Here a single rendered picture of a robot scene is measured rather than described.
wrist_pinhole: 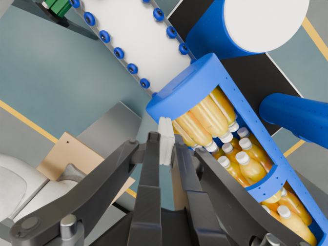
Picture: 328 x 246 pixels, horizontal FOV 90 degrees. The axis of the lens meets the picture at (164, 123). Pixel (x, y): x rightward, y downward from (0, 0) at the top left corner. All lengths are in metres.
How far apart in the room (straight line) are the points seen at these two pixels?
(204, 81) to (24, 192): 0.66
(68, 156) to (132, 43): 0.56
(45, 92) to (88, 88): 0.42
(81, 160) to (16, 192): 0.24
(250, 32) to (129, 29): 0.44
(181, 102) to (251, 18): 0.40
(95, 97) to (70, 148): 1.04
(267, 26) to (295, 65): 1.41
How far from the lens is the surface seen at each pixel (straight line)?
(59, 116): 2.02
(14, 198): 0.72
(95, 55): 1.76
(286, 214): 0.85
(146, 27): 0.75
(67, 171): 0.87
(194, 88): 0.44
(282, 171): 0.68
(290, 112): 1.51
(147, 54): 0.73
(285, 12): 0.77
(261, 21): 0.72
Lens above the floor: 1.66
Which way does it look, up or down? 71 degrees down
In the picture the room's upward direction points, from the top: 176 degrees clockwise
